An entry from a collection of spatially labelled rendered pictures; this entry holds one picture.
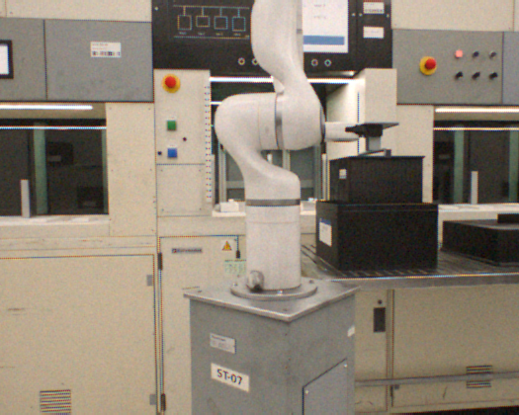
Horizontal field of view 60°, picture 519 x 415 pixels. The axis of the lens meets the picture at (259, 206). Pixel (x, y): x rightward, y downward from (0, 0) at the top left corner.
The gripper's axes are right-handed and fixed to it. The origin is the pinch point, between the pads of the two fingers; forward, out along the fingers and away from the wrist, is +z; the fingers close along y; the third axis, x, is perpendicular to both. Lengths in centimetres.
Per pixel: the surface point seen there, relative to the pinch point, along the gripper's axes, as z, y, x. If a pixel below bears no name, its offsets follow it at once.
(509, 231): 32.8, 14.1, -28.2
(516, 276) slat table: 29, 23, -38
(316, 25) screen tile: -8, -39, 43
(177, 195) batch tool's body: -60, -39, -19
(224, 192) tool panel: -41, -123, -19
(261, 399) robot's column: -37, 44, -55
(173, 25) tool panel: -60, -38, 42
